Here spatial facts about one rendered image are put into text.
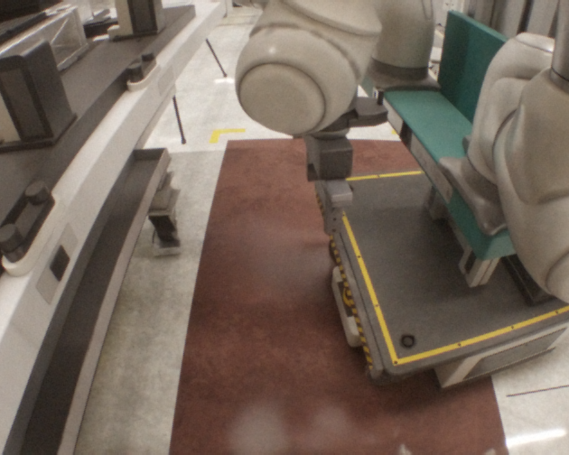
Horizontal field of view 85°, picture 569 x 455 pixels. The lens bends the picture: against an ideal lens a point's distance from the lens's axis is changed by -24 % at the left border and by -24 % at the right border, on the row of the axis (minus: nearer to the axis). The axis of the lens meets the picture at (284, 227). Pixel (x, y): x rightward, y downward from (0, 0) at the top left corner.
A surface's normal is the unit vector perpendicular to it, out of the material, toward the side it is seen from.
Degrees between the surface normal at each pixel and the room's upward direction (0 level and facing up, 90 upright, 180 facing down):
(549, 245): 84
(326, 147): 0
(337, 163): 90
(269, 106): 98
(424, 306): 0
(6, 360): 90
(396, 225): 0
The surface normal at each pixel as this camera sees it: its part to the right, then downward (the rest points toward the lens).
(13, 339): 1.00, 0.00
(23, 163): -0.03, -0.70
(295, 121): -0.35, 0.73
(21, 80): -0.04, 0.71
